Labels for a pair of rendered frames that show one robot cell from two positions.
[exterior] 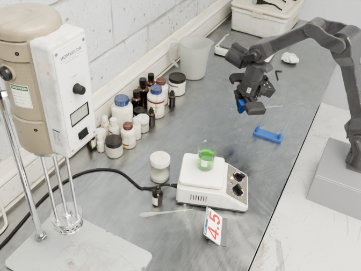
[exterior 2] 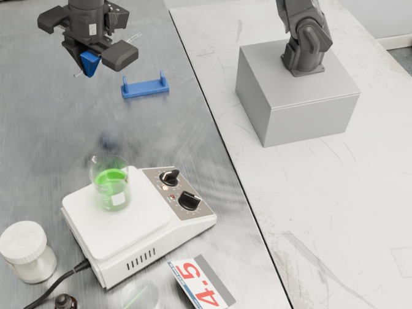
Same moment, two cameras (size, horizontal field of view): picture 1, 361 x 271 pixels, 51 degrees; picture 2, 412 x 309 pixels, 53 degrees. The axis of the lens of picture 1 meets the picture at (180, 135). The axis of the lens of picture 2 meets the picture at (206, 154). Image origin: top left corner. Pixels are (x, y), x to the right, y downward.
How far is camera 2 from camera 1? 0.51 m
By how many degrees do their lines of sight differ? 31
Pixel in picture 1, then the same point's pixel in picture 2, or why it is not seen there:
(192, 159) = (84, 203)
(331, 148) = (255, 59)
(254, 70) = not seen: outside the picture
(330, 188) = (294, 115)
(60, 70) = not seen: outside the picture
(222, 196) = (178, 228)
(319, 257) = (344, 216)
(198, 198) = (141, 259)
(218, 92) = (19, 62)
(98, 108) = not seen: outside the picture
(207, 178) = (137, 219)
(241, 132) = (105, 105)
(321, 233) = (318, 182)
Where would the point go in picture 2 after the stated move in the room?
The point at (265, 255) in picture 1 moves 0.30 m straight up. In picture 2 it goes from (291, 268) to (347, 127)
